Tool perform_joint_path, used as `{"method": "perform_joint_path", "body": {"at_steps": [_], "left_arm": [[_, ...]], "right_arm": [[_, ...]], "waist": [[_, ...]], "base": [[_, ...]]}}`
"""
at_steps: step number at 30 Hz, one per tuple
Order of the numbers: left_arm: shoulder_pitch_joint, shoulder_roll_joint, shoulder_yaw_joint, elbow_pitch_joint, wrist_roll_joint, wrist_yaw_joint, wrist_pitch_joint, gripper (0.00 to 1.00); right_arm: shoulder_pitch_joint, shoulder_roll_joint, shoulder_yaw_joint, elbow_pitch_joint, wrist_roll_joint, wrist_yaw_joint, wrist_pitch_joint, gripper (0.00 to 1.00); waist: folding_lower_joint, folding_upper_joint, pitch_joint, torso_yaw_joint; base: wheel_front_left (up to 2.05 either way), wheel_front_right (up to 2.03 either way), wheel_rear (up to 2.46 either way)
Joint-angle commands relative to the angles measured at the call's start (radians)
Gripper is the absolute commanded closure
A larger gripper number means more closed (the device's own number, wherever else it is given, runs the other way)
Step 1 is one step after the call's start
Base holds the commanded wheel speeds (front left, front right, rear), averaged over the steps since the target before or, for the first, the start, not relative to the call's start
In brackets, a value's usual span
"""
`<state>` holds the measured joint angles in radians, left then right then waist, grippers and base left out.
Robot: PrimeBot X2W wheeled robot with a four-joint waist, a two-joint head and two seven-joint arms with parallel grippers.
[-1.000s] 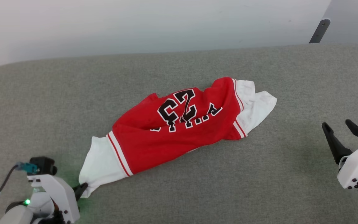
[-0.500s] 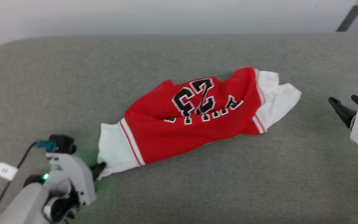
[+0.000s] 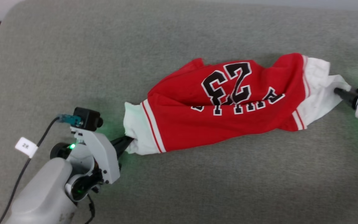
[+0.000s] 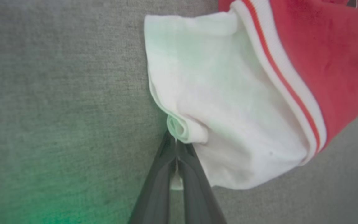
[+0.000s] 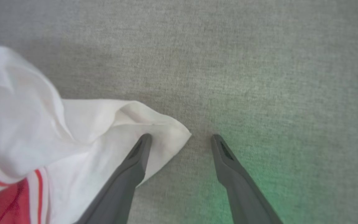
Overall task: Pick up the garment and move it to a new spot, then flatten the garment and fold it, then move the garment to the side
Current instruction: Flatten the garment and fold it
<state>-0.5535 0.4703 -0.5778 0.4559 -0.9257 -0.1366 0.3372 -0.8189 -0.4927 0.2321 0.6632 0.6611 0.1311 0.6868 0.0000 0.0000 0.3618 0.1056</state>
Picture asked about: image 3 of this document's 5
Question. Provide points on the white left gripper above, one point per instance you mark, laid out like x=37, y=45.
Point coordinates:
x=103, y=155

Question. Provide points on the red white jersey shirt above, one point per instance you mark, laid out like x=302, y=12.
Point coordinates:
x=228, y=124

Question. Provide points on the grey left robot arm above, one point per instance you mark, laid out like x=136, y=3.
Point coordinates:
x=42, y=193

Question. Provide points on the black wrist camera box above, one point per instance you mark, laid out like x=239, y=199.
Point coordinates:
x=87, y=118

